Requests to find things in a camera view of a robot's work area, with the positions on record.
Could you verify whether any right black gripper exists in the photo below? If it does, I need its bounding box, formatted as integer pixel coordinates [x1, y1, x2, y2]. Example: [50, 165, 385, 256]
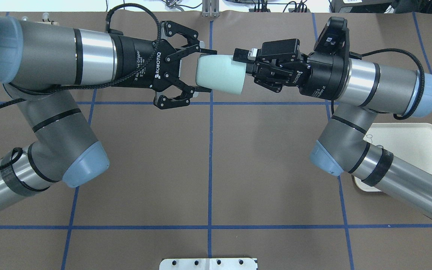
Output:
[233, 38, 349, 101]

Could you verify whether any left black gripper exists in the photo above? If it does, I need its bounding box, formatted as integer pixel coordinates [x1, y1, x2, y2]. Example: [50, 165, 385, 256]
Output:
[112, 21, 218, 110]

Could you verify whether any light green cup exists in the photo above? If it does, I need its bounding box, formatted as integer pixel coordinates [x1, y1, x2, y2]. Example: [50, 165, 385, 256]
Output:
[195, 55, 246, 95]

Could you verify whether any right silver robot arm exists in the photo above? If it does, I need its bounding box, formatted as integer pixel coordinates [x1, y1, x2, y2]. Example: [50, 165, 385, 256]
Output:
[234, 36, 432, 219]

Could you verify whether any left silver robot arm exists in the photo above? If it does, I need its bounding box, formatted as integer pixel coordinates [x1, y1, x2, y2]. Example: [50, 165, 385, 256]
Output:
[0, 16, 217, 211]

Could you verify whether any cream rabbit tray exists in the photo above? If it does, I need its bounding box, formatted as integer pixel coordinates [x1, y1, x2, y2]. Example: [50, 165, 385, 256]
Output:
[364, 123, 432, 175]

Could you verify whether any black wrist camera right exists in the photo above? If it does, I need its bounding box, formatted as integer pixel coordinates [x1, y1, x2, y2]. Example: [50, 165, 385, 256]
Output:
[313, 16, 350, 57]

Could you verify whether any aluminium frame post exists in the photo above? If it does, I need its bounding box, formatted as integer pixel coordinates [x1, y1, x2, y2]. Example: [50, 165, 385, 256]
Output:
[202, 0, 221, 18]

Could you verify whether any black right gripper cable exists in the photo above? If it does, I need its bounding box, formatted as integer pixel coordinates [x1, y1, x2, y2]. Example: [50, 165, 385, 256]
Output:
[349, 48, 426, 120]

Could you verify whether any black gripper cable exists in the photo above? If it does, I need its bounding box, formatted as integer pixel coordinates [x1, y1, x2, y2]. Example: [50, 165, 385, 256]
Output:
[349, 48, 426, 120]
[0, 3, 162, 174]

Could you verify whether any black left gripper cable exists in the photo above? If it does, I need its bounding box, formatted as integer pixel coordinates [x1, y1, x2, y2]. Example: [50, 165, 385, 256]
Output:
[0, 3, 162, 174]

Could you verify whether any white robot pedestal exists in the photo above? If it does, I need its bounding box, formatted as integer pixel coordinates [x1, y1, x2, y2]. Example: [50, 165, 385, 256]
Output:
[159, 258, 258, 270]

